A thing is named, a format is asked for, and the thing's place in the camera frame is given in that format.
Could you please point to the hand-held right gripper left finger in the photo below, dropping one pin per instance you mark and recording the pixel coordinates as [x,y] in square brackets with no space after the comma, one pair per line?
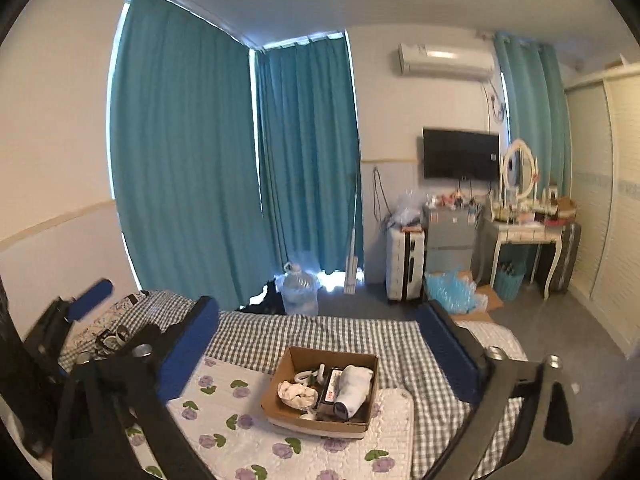
[187,355]

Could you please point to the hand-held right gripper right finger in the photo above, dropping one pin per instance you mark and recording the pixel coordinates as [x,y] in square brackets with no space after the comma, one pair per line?
[450,355]

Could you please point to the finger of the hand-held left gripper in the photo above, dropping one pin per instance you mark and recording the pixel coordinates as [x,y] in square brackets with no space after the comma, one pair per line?
[92,300]

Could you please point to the white sock blue cuff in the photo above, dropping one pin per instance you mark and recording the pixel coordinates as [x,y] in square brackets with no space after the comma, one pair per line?
[355,390]

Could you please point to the brown cardboard box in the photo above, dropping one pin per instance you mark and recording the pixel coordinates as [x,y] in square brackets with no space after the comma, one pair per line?
[285,395]

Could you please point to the cream cloth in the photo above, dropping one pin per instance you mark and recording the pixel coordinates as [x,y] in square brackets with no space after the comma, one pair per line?
[297,395]

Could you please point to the black red small box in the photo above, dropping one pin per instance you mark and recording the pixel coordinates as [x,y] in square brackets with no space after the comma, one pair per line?
[330,390]

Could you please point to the patterned pillow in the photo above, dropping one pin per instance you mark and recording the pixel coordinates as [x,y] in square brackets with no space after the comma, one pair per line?
[125,310]

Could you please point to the blue plastic bag pile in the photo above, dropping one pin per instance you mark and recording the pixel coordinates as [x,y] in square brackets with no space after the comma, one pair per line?
[452,292]

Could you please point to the flat cardboard sheet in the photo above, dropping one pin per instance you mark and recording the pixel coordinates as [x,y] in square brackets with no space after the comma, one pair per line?
[492,305]

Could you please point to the teal woven basket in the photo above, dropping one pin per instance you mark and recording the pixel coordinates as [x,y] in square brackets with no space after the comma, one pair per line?
[509,282]

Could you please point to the dark cloth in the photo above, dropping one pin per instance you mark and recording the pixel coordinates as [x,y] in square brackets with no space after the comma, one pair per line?
[262,297]

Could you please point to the white floral quilt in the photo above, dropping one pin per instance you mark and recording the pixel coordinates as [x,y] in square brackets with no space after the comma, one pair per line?
[240,440]

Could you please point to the white suitcase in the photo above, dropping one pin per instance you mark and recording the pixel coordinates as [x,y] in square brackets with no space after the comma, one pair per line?
[405,265]

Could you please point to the grey small fridge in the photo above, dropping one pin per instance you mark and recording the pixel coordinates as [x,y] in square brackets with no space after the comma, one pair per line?
[452,240]

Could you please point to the large water bottle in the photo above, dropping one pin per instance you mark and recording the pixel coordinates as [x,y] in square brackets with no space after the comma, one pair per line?
[298,292]

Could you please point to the grey checkered bed sheet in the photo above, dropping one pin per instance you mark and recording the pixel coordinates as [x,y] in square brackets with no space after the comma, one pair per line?
[320,330]

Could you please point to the white dressing table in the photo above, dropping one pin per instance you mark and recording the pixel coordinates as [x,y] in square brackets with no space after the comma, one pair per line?
[520,235]

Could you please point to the clear plastic bag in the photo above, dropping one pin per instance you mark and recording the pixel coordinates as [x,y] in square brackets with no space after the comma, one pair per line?
[407,210]

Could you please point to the dark striped suitcase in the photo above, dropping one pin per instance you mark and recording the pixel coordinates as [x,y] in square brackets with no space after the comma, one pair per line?
[567,260]

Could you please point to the wide teal curtain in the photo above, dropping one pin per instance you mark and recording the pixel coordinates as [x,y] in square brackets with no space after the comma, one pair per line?
[185,150]

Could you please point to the brown box on vanity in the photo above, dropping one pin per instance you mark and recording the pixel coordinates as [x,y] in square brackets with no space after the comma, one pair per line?
[562,209]

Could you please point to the white oval vanity mirror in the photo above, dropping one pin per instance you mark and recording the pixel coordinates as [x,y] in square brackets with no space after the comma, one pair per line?
[517,167]

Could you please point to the cream slatted wardrobe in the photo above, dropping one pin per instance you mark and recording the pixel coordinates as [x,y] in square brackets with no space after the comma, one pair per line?
[610,210]

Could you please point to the teal corner curtain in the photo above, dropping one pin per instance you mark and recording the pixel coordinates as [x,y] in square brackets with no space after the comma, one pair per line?
[310,160]

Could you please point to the narrow teal curtain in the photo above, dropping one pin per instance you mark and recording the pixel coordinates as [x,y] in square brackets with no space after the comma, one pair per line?
[537,110]

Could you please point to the white air conditioner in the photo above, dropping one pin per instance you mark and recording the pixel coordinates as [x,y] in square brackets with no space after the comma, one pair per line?
[445,60]

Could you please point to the black wall television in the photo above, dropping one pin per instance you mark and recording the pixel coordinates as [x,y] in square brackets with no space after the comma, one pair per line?
[460,154]

